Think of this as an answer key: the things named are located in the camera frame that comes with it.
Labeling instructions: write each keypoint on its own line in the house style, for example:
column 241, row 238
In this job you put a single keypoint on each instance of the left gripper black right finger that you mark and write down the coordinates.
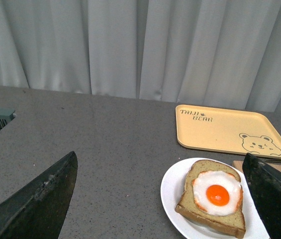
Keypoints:
column 264, row 183

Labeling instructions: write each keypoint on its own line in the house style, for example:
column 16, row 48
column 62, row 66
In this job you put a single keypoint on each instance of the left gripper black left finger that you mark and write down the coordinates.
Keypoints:
column 38, row 210

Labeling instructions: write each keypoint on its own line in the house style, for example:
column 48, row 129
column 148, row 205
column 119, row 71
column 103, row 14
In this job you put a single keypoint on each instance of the white round plate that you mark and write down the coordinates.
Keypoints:
column 172, row 187

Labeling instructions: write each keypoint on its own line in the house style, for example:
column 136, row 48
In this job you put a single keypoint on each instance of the grey curtain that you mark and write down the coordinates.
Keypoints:
column 220, row 53

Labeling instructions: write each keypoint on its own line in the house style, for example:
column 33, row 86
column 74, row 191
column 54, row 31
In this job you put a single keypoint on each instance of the bread slice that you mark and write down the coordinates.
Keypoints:
column 233, row 224

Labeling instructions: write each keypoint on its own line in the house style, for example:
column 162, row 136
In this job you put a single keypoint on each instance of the yellow bear tray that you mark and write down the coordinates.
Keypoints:
column 228, row 131

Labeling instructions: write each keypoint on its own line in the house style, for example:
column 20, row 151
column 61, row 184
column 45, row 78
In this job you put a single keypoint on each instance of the fried egg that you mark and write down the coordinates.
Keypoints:
column 217, row 193

